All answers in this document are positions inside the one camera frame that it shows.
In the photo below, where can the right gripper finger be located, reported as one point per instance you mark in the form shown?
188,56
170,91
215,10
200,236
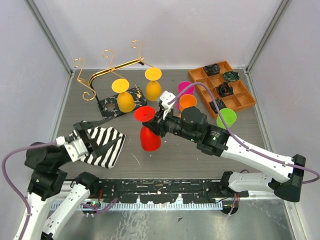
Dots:
154,126
158,117

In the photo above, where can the red plastic wine glass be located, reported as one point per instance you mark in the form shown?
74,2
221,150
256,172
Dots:
148,140

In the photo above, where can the dark red rose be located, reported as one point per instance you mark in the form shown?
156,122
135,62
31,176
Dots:
224,90

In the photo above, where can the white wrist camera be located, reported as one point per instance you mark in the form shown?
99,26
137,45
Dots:
166,102
62,141

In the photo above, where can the orange compartment tray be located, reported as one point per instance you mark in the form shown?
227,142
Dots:
241,100

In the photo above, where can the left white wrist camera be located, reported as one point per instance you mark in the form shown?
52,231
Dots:
62,141

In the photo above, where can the orange plastic wine glass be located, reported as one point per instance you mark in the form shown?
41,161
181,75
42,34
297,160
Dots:
186,101

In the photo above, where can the dark rose bottom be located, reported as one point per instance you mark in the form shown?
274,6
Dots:
220,104

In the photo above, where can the white slotted cable duct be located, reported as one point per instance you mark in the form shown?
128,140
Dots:
175,206

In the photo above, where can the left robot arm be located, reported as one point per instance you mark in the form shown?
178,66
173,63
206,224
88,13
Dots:
46,182

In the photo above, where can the green plastic wine glass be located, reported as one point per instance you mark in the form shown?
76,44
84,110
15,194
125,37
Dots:
229,117

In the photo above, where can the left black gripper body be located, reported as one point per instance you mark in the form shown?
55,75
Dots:
85,138

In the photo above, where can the yellow plastic wine glass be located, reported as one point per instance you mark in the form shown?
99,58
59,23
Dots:
153,88

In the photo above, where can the gold wine glass rack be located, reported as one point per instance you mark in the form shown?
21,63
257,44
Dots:
108,106

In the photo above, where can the dark rose top left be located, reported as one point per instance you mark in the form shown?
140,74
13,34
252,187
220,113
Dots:
212,69

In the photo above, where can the dark green rose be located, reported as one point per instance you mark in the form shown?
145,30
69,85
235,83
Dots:
231,76

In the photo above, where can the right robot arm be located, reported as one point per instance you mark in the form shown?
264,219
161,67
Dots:
278,174

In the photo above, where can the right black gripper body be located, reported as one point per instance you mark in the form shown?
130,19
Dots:
170,125

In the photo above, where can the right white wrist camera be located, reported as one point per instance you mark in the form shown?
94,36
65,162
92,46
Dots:
166,102

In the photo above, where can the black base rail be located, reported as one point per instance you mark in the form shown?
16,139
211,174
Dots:
160,191

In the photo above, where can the black white striped cloth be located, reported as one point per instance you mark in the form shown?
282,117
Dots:
102,135

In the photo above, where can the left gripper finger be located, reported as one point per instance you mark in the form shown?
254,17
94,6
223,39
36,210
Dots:
97,151
86,125

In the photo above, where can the pink plastic wine glass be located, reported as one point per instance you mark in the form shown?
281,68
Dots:
183,85

